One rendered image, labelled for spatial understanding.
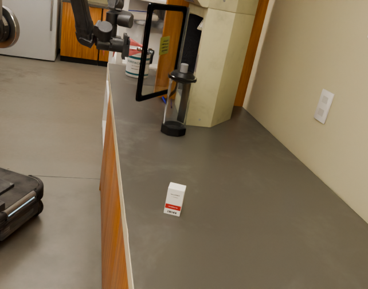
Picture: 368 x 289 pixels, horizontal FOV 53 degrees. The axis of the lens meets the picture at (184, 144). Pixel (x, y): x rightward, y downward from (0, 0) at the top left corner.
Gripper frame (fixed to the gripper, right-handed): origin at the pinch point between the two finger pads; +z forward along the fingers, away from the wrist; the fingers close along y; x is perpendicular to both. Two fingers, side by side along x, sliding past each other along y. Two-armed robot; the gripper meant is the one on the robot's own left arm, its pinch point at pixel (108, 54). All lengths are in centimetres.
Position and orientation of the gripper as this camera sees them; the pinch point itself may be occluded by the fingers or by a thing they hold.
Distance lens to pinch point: 190.3
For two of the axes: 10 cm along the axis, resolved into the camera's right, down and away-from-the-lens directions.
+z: -1.7, 9.1, 3.8
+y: 9.6, 0.7, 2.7
